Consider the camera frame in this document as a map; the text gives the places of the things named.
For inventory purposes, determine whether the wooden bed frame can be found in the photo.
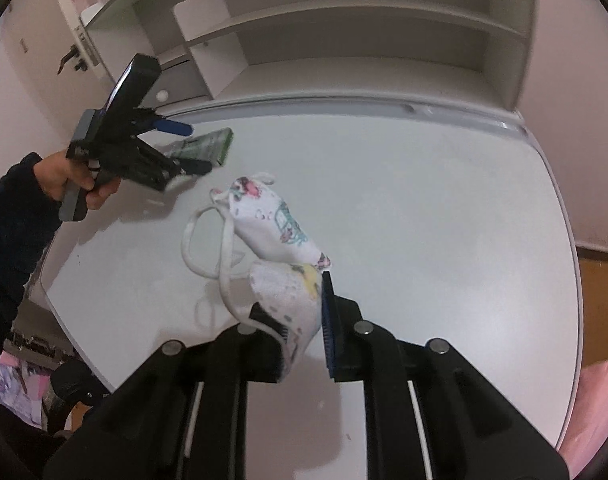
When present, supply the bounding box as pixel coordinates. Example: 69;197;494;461
576;247;608;367

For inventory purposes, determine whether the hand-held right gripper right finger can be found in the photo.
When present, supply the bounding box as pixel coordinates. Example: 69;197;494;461
320;270;570;480

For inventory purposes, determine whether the pink bedding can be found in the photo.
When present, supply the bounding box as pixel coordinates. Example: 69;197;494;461
558;355;608;480

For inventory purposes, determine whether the green box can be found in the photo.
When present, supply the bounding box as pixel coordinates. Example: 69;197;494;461
156;128;233;188

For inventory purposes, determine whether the person's left hand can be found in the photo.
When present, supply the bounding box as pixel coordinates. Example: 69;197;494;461
34;152;120;211

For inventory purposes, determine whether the printed white face mask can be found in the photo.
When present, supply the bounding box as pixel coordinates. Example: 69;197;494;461
183;172;333;377

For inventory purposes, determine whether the dark door handle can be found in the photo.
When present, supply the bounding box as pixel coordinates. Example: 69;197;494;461
58;45;100;76

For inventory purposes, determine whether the person's left forearm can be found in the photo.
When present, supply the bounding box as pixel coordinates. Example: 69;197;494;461
0;152;65;346

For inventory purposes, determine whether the white desk shelf unit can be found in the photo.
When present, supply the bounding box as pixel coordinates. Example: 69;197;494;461
79;0;540;112

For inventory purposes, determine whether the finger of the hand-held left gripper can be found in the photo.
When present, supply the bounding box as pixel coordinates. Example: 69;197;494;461
134;141;215;192
134;107;193;137

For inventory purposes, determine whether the printed pink cloth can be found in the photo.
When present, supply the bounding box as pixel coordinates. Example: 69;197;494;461
0;350;55;427

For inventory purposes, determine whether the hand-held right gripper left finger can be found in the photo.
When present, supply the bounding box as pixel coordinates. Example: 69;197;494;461
44;305;289;480

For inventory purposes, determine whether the grey drawer with knob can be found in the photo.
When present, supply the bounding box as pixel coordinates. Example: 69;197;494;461
154;62;211;107

